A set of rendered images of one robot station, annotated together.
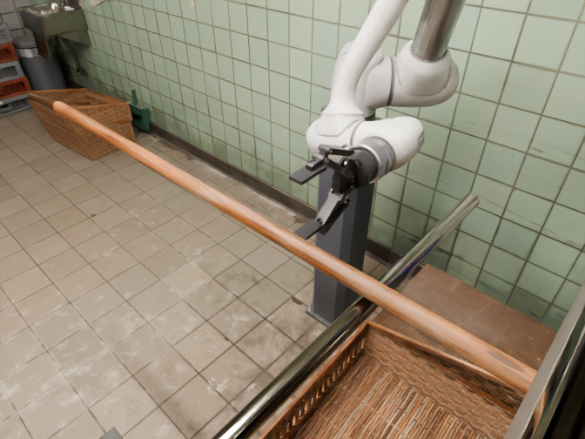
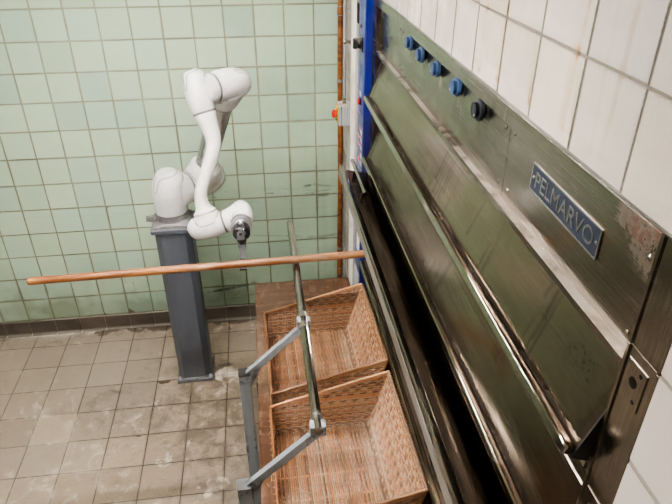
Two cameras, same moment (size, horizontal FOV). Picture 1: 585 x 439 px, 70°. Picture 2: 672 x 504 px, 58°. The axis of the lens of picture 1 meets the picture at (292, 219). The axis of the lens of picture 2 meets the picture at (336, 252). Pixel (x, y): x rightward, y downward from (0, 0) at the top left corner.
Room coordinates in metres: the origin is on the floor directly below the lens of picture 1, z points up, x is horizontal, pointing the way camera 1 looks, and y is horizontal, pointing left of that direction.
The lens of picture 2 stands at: (-1.00, 1.34, 2.45)
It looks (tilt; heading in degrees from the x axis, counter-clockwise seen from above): 31 degrees down; 310
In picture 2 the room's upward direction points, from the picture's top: straight up
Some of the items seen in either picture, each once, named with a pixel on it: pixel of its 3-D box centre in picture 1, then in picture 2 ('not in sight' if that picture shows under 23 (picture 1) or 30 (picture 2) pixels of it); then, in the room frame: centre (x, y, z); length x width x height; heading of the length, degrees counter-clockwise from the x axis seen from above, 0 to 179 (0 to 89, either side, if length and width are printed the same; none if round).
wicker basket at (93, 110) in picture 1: (81, 106); not in sight; (3.12, 1.65, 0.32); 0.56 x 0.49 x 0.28; 55
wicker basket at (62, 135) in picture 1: (87, 128); not in sight; (3.12, 1.66, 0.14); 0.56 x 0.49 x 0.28; 53
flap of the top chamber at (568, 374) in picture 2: not in sight; (438, 167); (-0.24, 0.00, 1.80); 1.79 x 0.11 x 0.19; 137
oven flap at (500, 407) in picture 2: not in sight; (430, 249); (-0.24, 0.00, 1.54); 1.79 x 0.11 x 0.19; 137
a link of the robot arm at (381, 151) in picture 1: (369, 160); (241, 226); (0.79, -0.17, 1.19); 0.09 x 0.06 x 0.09; 48
